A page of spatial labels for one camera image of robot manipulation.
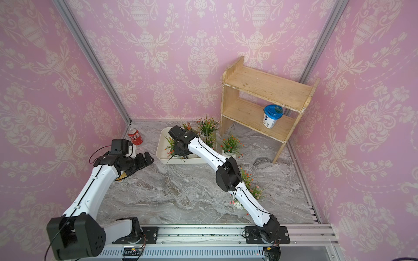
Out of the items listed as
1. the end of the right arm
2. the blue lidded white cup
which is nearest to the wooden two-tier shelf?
the blue lidded white cup

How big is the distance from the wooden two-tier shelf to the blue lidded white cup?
0.02 m

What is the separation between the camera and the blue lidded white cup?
83cm

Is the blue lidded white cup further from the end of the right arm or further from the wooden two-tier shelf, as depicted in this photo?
the end of the right arm

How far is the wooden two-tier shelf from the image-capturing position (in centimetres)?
72
